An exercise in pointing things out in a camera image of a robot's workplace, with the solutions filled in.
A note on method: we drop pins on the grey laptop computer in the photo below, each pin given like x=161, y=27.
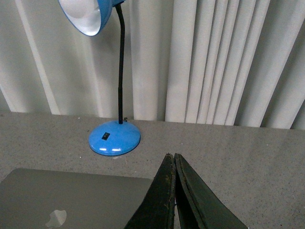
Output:
x=42, y=199

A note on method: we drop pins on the white light bulb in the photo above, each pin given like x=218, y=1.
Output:
x=78, y=8

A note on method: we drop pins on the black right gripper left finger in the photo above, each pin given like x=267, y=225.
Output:
x=157, y=208

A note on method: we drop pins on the blue desk lamp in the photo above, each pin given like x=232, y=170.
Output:
x=117, y=137

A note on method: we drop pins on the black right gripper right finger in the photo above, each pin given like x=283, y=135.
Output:
x=198, y=207

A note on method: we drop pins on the white pleated curtain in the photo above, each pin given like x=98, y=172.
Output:
x=221, y=62

